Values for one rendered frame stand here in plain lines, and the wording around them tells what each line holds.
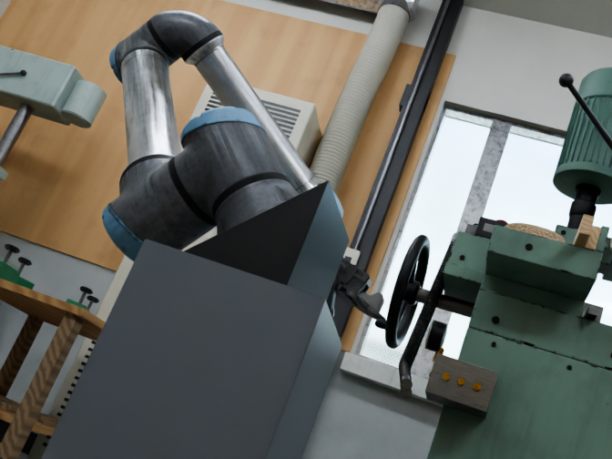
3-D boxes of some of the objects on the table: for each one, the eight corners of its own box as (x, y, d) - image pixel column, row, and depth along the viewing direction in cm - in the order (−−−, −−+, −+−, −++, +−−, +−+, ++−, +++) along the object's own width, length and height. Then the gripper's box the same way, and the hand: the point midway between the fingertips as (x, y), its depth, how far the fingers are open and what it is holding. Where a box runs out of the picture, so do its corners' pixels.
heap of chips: (496, 242, 156) (501, 227, 158) (564, 260, 152) (568, 244, 153) (498, 226, 148) (504, 209, 150) (569, 244, 144) (574, 228, 145)
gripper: (335, 249, 194) (399, 296, 186) (341, 260, 202) (402, 306, 194) (314, 273, 193) (378, 321, 184) (321, 284, 201) (382, 331, 193)
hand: (379, 320), depth 189 cm, fingers closed
